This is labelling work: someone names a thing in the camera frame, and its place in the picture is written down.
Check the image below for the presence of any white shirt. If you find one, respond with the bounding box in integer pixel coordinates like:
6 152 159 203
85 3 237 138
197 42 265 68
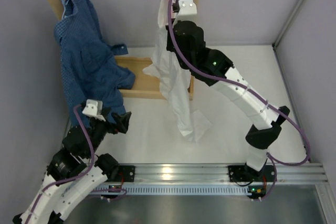
143 0 212 142

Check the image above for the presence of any blue checkered shirt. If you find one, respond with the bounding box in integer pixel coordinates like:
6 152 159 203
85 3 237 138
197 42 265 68
54 0 135 126

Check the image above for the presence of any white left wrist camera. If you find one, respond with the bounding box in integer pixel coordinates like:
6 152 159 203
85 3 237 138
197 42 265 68
82 99 106 122

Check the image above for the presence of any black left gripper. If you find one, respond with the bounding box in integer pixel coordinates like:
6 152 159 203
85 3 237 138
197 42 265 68
85 107 131 159

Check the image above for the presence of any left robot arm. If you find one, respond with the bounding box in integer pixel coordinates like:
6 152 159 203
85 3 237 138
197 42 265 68
13 105 131 223

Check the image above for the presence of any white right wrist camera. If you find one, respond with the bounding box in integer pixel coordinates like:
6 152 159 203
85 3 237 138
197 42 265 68
172 0 197 23

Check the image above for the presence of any aluminium corner frame post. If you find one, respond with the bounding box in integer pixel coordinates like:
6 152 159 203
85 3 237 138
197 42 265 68
272 0 307 51

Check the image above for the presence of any aluminium mounting rail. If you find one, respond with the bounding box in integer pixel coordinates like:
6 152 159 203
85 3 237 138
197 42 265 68
113 163 328 185

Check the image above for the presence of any grey slotted cable duct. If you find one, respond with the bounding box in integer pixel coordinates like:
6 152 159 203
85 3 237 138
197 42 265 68
91 184 262 196

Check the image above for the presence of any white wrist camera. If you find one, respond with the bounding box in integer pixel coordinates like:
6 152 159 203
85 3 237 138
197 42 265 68
172 0 197 23
82 99 106 122

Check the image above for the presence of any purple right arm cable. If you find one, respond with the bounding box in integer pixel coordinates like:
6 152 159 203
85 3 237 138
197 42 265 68
166 0 312 198

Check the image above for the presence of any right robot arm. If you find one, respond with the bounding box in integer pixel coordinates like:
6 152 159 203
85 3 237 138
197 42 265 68
166 18 290 180

